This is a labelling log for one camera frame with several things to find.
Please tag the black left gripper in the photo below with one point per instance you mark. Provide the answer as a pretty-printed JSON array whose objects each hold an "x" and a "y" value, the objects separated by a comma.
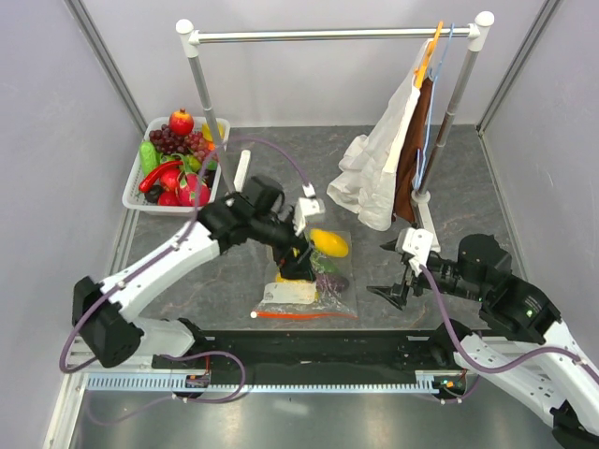
[{"x": 293, "y": 267}]

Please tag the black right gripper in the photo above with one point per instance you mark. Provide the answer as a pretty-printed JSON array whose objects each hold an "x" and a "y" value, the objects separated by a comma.
[{"x": 397, "y": 292}]

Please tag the clear zip top bag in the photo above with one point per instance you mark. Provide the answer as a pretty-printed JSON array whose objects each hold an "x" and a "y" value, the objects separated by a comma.
[{"x": 297, "y": 300}]

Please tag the purple eggplant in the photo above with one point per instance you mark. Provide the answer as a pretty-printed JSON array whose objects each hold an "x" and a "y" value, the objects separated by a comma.
[{"x": 331, "y": 283}]

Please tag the green grape bunch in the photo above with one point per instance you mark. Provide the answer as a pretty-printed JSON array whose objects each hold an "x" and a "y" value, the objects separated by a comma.
[{"x": 323, "y": 264}]

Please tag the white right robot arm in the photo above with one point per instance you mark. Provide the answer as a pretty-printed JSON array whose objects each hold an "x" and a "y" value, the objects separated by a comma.
[{"x": 540, "y": 363}]

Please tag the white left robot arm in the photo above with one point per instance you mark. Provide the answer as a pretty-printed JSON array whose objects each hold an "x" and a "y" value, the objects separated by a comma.
[{"x": 106, "y": 314}]

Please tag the white metal clothes rack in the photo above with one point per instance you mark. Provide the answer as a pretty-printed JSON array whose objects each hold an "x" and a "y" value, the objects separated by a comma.
[{"x": 476, "y": 32}]

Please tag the brown cloth garment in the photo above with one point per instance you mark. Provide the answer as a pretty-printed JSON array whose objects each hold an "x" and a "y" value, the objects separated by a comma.
[{"x": 414, "y": 141}]

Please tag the red dragon fruit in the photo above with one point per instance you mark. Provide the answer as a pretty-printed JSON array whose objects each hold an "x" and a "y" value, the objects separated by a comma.
[{"x": 190, "y": 191}]

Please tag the white cloth garment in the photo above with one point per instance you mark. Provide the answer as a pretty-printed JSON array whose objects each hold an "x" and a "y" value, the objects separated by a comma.
[{"x": 367, "y": 183}]

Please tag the red grape bunch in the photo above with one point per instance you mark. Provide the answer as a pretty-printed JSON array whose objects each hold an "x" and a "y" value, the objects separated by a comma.
[{"x": 198, "y": 146}]

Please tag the red apple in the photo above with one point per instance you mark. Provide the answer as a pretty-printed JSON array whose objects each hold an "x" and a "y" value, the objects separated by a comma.
[{"x": 170, "y": 179}]

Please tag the dark purple grape bunch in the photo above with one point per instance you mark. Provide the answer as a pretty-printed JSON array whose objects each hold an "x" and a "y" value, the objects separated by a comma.
[{"x": 165, "y": 141}]

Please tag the red chili pepper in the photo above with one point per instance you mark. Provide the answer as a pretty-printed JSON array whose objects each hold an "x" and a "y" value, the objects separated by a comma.
[{"x": 148, "y": 182}]

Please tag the red pomegranate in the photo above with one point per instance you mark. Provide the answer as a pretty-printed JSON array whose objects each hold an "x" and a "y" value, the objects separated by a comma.
[{"x": 181, "y": 123}]

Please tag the white plastic fruit basket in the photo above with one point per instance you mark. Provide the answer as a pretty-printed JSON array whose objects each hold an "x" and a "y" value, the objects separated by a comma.
[{"x": 134, "y": 199}]

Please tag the orange clothes hanger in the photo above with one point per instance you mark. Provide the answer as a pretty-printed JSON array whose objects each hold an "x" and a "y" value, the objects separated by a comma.
[{"x": 422, "y": 66}]

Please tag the blue clothes hanger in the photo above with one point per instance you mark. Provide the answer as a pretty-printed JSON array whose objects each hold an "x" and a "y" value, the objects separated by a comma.
[{"x": 433, "y": 76}]

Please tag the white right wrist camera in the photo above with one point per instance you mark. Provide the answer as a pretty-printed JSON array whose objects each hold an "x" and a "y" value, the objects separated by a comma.
[{"x": 416, "y": 244}]

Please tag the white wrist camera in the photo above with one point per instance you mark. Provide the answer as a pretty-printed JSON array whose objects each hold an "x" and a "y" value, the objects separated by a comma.
[
  {"x": 308, "y": 211},
  {"x": 416, "y": 244}
]

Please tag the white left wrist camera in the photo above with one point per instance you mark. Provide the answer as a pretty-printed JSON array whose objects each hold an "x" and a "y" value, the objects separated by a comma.
[{"x": 308, "y": 211}]

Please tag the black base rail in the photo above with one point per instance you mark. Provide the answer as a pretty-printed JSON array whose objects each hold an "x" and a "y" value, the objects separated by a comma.
[{"x": 329, "y": 357}]

